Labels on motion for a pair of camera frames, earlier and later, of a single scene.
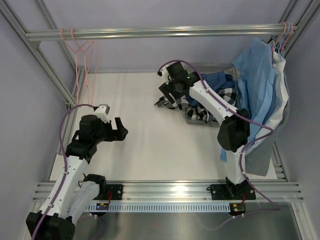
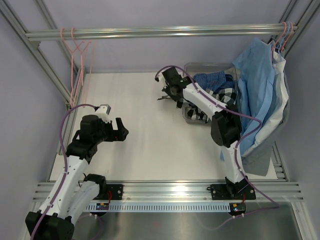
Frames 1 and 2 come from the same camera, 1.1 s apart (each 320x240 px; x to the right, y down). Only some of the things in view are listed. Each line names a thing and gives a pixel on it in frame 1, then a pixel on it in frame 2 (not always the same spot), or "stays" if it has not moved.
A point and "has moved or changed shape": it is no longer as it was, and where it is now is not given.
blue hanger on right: (280, 45) stays
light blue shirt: (254, 70) stays
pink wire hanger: (76, 54) has moved or changed shape
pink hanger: (87, 54) -> (81, 52)
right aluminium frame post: (301, 12) stays
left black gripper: (117, 135) stays
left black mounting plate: (116, 191) stays
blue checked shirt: (217, 80) stays
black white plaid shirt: (196, 112) has moved or changed shape
